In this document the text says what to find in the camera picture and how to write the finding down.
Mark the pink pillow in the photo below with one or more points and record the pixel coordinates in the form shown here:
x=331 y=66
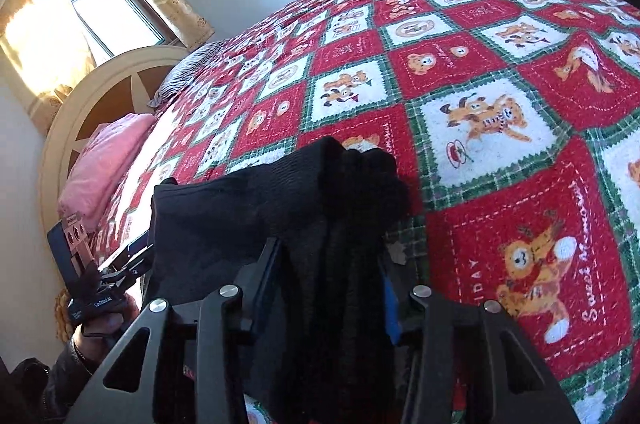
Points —
x=105 y=164

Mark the person's left forearm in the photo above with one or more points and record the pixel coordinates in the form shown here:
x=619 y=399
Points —
x=40 y=389

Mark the black pants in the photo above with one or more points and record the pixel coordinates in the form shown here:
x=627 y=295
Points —
x=325 y=204

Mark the red patchwork printed blanket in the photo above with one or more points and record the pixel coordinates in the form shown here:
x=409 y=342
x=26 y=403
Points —
x=500 y=54

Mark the person's left hand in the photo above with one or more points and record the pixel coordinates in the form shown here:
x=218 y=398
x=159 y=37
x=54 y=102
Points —
x=105 y=329

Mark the window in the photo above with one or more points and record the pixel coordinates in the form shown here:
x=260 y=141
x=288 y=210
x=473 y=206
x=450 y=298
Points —
x=115 y=9

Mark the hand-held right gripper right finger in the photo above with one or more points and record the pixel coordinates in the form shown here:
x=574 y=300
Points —
x=392 y=314

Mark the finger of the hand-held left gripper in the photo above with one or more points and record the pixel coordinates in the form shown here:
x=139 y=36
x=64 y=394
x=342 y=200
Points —
x=137 y=244
x=125 y=271

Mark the cream wooden headboard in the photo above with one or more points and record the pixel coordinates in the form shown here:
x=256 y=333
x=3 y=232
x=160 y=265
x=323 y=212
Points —
x=85 y=104

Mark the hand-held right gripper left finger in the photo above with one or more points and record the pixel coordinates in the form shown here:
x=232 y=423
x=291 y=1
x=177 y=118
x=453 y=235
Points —
x=272 y=274

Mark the striped pillow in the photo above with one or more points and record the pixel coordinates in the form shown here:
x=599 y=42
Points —
x=185 y=72

